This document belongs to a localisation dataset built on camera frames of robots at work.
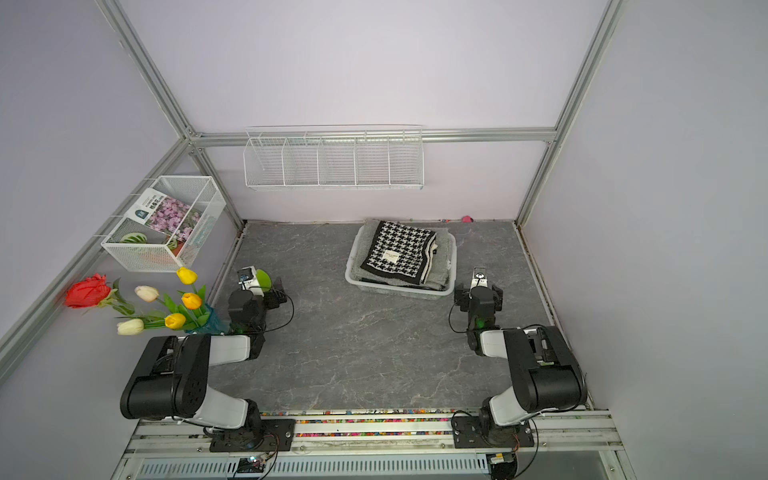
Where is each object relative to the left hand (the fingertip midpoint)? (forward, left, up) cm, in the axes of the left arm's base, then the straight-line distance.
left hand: (266, 281), depth 91 cm
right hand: (-4, -66, -3) cm, 66 cm away
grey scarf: (-5, -52, +2) cm, 53 cm away
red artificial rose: (-18, +21, +26) cm, 38 cm away
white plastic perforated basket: (-6, -42, -1) cm, 43 cm away
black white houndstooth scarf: (+6, -43, +4) cm, 43 cm away
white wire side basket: (-2, +23, +24) cm, 33 cm away
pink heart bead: (+32, -72, -11) cm, 80 cm away
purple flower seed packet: (+5, +18, +25) cm, 31 cm away
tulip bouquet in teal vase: (-18, +8, +15) cm, 24 cm away
